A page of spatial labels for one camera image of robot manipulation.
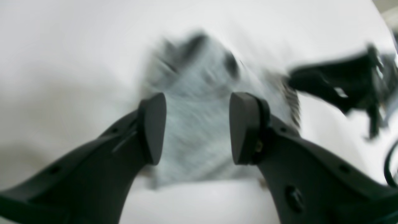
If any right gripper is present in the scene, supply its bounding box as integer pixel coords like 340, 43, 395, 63
288, 44, 397, 140

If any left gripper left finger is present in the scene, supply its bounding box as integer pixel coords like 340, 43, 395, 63
0, 93, 167, 224

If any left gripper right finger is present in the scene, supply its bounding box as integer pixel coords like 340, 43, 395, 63
230, 92, 398, 224

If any grey T-shirt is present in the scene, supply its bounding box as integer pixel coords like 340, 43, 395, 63
142, 33, 300, 189

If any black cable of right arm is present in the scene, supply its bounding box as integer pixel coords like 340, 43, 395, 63
384, 146, 398, 188

